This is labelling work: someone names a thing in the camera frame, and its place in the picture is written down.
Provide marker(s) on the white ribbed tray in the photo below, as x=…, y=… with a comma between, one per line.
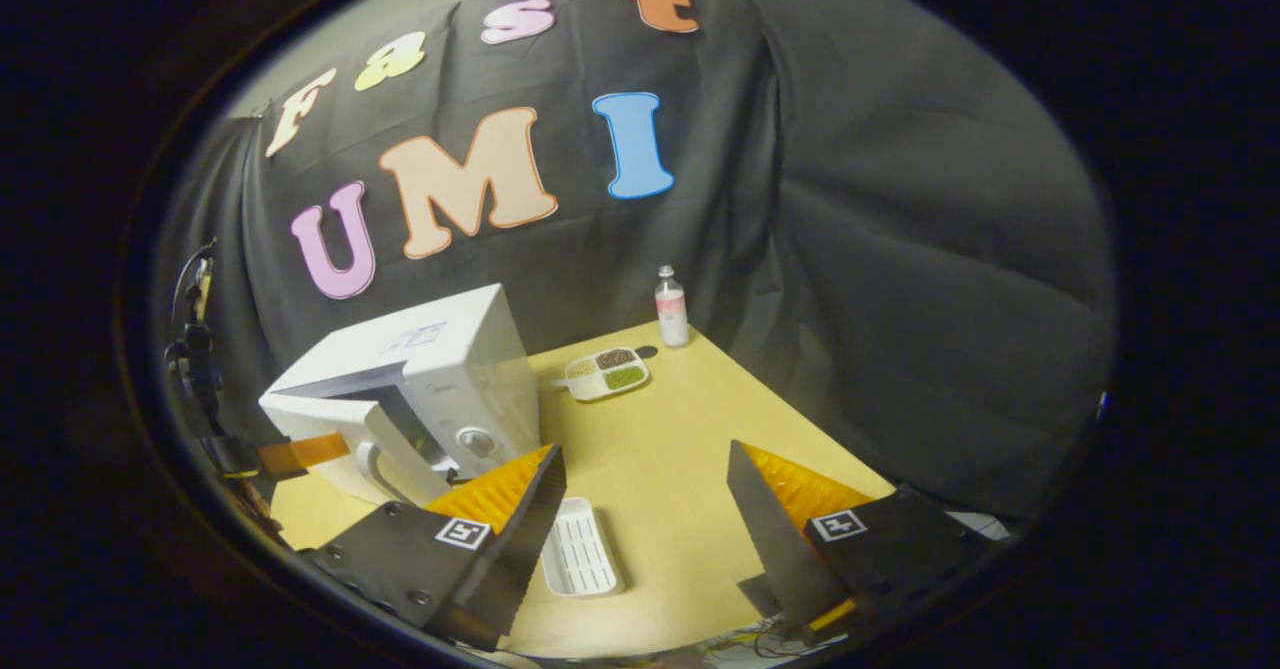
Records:
x=582, y=549

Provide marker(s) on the white divided dish of grains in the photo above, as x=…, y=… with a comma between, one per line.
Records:
x=605, y=374

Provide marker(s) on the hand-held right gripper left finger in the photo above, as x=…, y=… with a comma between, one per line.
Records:
x=520, y=549

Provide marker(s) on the black backdrop cloth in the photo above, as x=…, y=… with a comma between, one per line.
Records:
x=900, y=249

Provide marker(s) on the white microwave oven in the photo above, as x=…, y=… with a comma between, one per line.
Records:
x=470, y=369

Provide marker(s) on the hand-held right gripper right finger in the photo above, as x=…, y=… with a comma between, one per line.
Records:
x=775, y=549

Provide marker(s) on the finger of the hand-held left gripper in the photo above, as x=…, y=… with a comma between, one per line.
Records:
x=305, y=454

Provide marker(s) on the clear bottle pink label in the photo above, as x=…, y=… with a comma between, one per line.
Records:
x=672, y=314

